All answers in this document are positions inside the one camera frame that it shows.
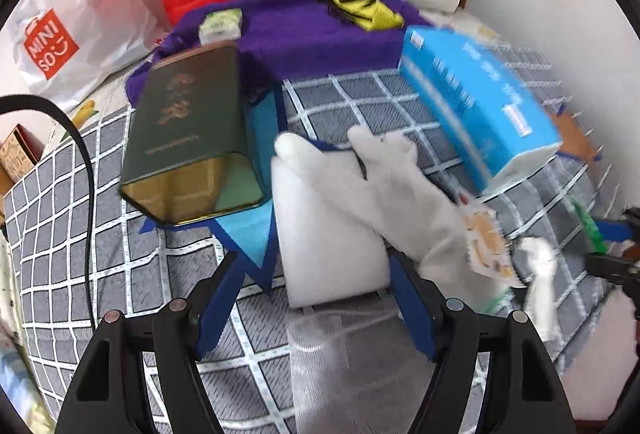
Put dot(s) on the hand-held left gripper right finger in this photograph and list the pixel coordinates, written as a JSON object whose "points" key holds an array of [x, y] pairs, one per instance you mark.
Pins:
{"points": [[412, 314]]}

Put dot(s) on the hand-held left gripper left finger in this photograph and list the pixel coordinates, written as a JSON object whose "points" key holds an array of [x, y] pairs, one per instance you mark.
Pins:
{"points": [[220, 304]]}

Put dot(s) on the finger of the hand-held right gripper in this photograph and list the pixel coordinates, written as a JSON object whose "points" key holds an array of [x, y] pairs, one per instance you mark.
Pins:
{"points": [[615, 269]]}

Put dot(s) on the white cotton glove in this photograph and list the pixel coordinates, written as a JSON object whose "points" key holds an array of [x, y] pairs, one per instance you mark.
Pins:
{"points": [[400, 204], [542, 284]]}

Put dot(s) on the white orange snack packet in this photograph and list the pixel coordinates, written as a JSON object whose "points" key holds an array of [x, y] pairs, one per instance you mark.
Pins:
{"points": [[487, 244]]}

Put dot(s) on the white foam block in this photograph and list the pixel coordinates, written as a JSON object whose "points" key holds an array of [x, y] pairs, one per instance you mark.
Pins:
{"points": [[320, 254]]}

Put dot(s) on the green packet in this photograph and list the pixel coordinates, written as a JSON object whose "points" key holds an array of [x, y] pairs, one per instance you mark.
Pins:
{"points": [[592, 229]]}

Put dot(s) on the grey checkered bedsheet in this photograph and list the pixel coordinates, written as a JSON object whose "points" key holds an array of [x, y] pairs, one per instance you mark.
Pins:
{"points": [[125, 274]]}

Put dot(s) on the brown card with blue tape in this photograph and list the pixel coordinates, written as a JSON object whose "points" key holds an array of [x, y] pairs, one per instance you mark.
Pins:
{"points": [[575, 134]]}

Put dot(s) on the dark green tin box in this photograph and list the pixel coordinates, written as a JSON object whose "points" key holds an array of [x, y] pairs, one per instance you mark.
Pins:
{"points": [[185, 114]]}

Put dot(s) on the light blue cardboard box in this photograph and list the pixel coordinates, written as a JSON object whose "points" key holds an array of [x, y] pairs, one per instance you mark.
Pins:
{"points": [[475, 114]]}

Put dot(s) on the brown cardboard box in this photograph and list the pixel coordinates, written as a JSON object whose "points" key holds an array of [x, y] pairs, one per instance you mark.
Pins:
{"points": [[20, 154]]}

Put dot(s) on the green tissue pack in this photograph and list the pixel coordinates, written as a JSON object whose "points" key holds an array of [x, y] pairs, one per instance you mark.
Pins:
{"points": [[220, 26]]}

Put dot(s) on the purple towel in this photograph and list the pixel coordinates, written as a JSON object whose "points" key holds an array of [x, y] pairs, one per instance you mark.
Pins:
{"points": [[310, 34]]}

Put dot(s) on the yellow black packet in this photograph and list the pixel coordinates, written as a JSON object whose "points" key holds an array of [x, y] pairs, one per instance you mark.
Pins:
{"points": [[380, 16]]}

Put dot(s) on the white plastic shopping bag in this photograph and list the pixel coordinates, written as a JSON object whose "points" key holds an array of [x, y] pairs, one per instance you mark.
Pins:
{"points": [[100, 14]]}

